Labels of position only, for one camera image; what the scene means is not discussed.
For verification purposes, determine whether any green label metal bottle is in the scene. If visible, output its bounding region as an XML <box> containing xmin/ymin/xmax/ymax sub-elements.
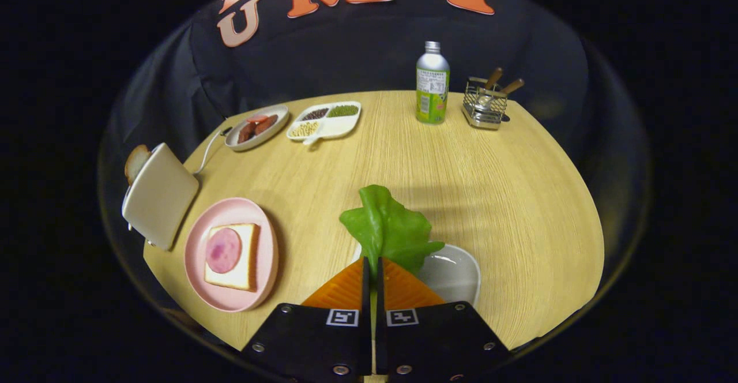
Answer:
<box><xmin>416</xmin><ymin>41</ymin><xmax>450</xmax><ymax>125</ymax></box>

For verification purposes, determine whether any green lettuce leaf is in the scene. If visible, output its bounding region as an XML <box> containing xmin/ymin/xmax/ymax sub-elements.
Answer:
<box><xmin>339</xmin><ymin>185</ymin><xmax>446</xmax><ymax>280</ymax></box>

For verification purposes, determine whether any black backdrop cloth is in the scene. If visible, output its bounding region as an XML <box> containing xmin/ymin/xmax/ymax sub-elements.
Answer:
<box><xmin>98</xmin><ymin>0</ymin><xmax>652</xmax><ymax>199</ymax></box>

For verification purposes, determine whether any pink round plate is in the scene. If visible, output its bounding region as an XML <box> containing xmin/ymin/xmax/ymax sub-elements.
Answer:
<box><xmin>184</xmin><ymin>197</ymin><xmax>280</xmax><ymax>313</ymax></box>

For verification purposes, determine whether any white toaster cable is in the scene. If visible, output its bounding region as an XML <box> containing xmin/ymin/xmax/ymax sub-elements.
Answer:
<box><xmin>192</xmin><ymin>127</ymin><xmax>232</xmax><ymax>175</ymax></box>

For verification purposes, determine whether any white square plate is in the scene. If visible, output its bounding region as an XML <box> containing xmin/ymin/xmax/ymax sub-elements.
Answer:
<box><xmin>353</xmin><ymin>243</ymin><xmax>482</xmax><ymax>307</ymax></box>

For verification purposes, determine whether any white bread slice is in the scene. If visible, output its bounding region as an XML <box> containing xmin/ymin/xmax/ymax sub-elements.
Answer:
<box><xmin>204</xmin><ymin>223</ymin><xmax>261</xmax><ymax>292</ymax></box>

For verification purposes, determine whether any pink ham slice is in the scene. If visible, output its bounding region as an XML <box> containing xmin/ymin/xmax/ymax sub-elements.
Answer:
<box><xmin>206</xmin><ymin>227</ymin><xmax>243</xmax><ymax>275</ymax></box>

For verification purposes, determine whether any grey round plate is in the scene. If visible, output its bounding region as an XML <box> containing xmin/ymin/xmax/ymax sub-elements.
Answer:
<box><xmin>224</xmin><ymin>104</ymin><xmax>289</xmax><ymax>152</ymax></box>

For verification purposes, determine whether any white toaster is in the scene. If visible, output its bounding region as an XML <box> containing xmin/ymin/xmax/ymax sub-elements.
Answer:
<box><xmin>122</xmin><ymin>142</ymin><xmax>200</xmax><ymax>251</ymax></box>

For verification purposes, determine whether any white divided dish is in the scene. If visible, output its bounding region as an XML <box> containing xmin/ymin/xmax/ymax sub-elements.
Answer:
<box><xmin>287</xmin><ymin>101</ymin><xmax>362</xmax><ymax>146</ymax></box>

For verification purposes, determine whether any wooden handle utensil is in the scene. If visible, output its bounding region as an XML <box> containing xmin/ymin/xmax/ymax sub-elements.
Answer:
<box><xmin>490</xmin><ymin>78</ymin><xmax>525</xmax><ymax>107</ymax></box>
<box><xmin>477</xmin><ymin>67</ymin><xmax>504</xmax><ymax>110</ymax></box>

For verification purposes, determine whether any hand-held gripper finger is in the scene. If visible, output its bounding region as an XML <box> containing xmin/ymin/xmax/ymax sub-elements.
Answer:
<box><xmin>241</xmin><ymin>258</ymin><xmax>372</xmax><ymax>381</ymax></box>
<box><xmin>375</xmin><ymin>258</ymin><xmax>511</xmax><ymax>381</ymax></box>

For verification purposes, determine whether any metal wire cutlery holder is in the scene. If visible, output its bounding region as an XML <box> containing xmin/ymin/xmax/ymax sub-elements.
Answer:
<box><xmin>462</xmin><ymin>77</ymin><xmax>510</xmax><ymax>130</ymax></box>

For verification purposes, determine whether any toasted bread slice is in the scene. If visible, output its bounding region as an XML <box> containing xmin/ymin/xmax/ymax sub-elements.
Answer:
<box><xmin>125</xmin><ymin>144</ymin><xmax>152</xmax><ymax>185</ymax></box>

